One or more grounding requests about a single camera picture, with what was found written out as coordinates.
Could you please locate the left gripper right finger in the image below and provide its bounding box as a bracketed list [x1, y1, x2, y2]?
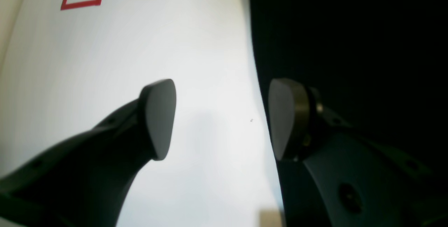
[268, 78, 447, 227]

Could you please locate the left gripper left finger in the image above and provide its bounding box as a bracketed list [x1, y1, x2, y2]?
[0, 79, 176, 227]

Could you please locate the black T-shirt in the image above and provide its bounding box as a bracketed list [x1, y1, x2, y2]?
[250, 0, 447, 227]

